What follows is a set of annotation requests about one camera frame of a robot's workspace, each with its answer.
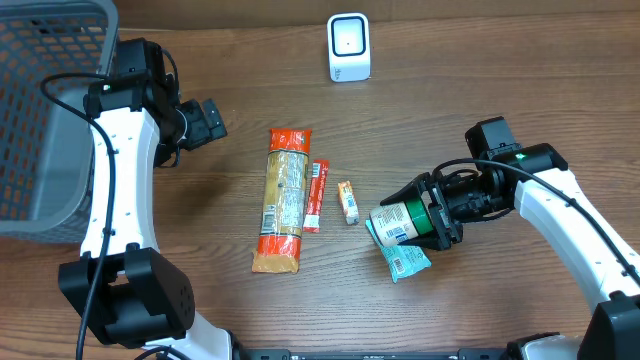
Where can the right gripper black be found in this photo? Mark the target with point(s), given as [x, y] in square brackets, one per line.
[439, 209]

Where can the white barcode scanner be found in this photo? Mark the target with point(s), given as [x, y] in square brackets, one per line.
[349, 48]

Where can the green lid spice jar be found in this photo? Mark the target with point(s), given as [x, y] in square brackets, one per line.
[397, 223]

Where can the long orange pasta packet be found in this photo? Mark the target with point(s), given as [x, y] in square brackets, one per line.
[279, 243]

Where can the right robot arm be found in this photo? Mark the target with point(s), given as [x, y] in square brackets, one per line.
[536, 182]

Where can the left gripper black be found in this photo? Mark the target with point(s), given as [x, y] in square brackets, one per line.
[213, 118]

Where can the grey plastic mesh basket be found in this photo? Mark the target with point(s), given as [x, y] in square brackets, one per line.
[46, 151]

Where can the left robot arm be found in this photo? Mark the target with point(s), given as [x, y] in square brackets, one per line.
[125, 291]

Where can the red snack stick packet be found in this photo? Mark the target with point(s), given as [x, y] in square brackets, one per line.
[320, 169]

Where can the teal wet wipes pack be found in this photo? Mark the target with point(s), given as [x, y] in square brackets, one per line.
[403, 261]

